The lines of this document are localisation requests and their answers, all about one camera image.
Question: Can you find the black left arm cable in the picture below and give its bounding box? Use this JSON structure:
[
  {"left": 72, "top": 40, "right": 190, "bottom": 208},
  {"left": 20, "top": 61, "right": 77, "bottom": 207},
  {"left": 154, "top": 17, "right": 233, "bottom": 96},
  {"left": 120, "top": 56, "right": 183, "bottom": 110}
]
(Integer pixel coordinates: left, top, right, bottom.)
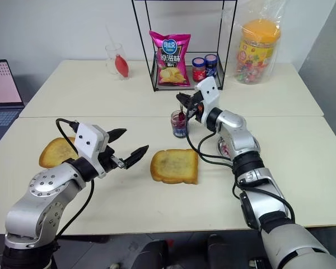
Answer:
[{"left": 55, "top": 118, "right": 95, "bottom": 239}]

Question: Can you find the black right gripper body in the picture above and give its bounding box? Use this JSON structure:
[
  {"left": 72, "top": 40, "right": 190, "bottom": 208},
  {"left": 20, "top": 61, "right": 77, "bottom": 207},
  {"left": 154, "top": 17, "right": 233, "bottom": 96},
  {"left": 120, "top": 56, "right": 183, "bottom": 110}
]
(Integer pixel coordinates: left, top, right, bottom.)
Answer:
[{"left": 188, "top": 91, "right": 206, "bottom": 122}]

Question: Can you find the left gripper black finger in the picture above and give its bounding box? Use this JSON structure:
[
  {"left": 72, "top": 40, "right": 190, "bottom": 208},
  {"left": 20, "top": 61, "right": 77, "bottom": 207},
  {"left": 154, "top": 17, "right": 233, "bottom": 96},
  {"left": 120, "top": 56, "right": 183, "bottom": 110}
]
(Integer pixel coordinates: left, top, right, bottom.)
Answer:
[
  {"left": 123, "top": 145, "right": 150, "bottom": 170},
  {"left": 108, "top": 128, "right": 128, "bottom": 143}
]

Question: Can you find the jam jar lid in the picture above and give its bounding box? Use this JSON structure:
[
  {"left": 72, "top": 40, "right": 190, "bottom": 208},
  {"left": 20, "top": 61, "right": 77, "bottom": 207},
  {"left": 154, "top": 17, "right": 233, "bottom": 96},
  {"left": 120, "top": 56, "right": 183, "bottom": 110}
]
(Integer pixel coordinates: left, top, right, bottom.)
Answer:
[{"left": 217, "top": 136, "right": 233, "bottom": 157}]

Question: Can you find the red label jam jar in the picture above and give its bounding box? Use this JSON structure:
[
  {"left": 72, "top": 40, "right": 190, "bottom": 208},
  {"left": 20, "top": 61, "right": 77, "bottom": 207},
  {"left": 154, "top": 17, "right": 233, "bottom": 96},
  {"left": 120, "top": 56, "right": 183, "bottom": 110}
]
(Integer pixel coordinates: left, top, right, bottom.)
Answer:
[{"left": 192, "top": 57, "right": 207, "bottom": 83}]

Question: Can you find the blue label jam jar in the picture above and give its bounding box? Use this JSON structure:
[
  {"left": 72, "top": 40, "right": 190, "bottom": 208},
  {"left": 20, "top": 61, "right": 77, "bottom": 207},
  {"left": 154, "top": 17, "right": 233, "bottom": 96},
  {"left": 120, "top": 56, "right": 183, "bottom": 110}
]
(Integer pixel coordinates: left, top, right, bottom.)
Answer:
[{"left": 204, "top": 54, "right": 219, "bottom": 78}]

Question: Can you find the red object in glass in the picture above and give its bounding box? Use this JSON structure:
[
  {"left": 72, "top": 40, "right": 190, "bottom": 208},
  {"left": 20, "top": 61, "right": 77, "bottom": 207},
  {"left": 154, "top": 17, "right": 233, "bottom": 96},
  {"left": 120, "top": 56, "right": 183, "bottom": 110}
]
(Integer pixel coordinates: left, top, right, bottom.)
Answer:
[{"left": 114, "top": 54, "right": 130, "bottom": 78}]

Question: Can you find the clear plastic bag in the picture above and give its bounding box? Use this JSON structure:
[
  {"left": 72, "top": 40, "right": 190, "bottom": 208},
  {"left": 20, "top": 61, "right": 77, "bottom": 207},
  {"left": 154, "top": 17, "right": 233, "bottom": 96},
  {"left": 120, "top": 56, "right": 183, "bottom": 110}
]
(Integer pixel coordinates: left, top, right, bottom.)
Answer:
[{"left": 223, "top": 0, "right": 287, "bottom": 85}]

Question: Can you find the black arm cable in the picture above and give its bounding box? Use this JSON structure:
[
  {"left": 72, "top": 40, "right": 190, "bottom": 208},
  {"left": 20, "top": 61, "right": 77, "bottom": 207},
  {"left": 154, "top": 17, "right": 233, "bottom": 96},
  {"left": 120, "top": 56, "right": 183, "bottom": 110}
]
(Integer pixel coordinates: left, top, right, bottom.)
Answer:
[
  {"left": 55, "top": 118, "right": 95, "bottom": 239},
  {"left": 184, "top": 110, "right": 296, "bottom": 225}
]

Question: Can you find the clear drinking glass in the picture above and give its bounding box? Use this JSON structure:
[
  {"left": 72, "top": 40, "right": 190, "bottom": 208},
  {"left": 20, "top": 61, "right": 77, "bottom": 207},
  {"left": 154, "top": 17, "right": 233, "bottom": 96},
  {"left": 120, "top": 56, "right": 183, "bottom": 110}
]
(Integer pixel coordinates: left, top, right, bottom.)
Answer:
[{"left": 105, "top": 43, "right": 132, "bottom": 81}]

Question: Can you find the black wire frame rack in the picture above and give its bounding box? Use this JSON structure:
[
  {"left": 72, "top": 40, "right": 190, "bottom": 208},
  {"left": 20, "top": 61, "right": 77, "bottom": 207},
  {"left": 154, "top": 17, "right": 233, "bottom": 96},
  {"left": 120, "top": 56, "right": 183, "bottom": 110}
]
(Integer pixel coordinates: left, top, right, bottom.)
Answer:
[{"left": 130, "top": 0, "right": 238, "bottom": 92}]

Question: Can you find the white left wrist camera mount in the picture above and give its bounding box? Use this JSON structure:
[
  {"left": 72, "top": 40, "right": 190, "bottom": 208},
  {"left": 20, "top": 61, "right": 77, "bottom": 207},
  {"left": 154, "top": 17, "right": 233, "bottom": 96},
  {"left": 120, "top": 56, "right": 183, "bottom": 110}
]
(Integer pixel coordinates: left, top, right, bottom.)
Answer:
[{"left": 74, "top": 122, "right": 110, "bottom": 179}]

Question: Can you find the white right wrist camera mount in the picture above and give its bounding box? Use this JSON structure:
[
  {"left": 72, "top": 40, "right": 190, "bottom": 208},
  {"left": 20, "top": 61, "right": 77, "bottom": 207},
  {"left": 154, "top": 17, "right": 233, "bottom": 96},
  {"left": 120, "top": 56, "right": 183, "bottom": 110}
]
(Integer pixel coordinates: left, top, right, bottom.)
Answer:
[{"left": 194, "top": 76, "right": 221, "bottom": 124}]

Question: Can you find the pink potato chips bag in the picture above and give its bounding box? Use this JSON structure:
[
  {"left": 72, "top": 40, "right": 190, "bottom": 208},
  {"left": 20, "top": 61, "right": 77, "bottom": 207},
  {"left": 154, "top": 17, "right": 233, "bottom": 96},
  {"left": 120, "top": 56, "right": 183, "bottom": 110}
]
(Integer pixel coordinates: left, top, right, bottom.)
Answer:
[{"left": 148, "top": 30, "right": 192, "bottom": 87}]

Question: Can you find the dark rounded shape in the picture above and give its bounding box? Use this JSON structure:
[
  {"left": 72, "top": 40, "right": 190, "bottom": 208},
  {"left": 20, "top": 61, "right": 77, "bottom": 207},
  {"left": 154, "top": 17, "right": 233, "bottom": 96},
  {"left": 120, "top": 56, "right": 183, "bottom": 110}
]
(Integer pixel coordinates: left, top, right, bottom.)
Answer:
[
  {"left": 139, "top": 240, "right": 170, "bottom": 269},
  {"left": 207, "top": 234, "right": 236, "bottom": 269}
]

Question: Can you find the candy jar with orange lid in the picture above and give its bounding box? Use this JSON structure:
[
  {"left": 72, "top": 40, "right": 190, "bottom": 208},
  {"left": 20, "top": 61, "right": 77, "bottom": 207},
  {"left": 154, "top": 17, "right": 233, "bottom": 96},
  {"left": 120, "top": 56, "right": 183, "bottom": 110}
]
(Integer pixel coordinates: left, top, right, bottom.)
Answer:
[{"left": 235, "top": 18, "right": 281, "bottom": 84}]

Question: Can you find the rounded toasted bread slice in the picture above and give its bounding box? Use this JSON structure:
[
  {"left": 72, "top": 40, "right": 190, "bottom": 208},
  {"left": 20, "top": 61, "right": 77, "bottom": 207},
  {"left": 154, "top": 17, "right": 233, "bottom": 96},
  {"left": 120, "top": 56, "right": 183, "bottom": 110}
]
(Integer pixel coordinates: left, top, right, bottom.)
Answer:
[{"left": 38, "top": 136, "right": 81, "bottom": 169}]

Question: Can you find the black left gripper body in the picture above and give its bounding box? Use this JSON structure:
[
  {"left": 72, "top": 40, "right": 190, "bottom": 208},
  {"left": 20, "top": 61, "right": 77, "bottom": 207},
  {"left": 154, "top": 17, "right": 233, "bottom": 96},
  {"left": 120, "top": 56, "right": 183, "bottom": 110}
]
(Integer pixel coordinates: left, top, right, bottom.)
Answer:
[{"left": 99, "top": 145, "right": 127, "bottom": 173}]

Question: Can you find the open glass jam jar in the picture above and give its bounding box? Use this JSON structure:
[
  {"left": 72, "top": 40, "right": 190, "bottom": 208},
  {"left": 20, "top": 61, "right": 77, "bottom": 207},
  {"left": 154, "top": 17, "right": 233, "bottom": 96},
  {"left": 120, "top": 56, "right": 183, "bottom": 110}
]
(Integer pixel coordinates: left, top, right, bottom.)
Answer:
[{"left": 170, "top": 110, "right": 189, "bottom": 138}]

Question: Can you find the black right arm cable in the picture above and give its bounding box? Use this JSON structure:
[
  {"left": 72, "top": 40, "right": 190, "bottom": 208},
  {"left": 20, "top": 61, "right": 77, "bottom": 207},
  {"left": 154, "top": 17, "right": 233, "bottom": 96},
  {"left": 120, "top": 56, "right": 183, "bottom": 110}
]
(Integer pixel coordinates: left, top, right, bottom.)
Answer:
[{"left": 184, "top": 110, "right": 296, "bottom": 225}]

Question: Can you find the clear drinking straw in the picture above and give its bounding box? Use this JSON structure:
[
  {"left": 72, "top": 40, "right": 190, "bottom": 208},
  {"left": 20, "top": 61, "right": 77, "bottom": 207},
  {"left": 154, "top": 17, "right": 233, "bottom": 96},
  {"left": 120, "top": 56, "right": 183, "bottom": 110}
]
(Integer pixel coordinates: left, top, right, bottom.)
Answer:
[{"left": 105, "top": 24, "right": 116, "bottom": 57}]

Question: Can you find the open laptop computer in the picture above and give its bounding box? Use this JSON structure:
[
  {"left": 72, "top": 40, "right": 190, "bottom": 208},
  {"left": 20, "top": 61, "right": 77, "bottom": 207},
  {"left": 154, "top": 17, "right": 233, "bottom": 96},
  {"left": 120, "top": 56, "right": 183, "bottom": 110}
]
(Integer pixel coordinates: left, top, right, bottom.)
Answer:
[{"left": 0, "top": 59, "right": 26, "bottom": 147}]

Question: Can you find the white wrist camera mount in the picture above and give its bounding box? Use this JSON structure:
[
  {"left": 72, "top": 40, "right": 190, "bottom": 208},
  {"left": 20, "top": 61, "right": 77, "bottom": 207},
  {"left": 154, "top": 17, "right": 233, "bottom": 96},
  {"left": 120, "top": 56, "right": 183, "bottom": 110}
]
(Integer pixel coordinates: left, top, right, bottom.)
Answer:
[
  {"left": 194, "top": 76, "right": 221, "bottom": 124},
  {"left": 74, "top": 122, "right": 110, "bottom": 179}
]

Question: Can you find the square toasted bread slice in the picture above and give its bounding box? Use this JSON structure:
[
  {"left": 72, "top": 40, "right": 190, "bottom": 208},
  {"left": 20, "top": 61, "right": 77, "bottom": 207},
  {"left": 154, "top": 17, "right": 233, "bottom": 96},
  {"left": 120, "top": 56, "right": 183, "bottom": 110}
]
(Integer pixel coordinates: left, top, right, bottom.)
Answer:
[{"left": 150, "top": 149, "right": 199, "bottom": 185}]

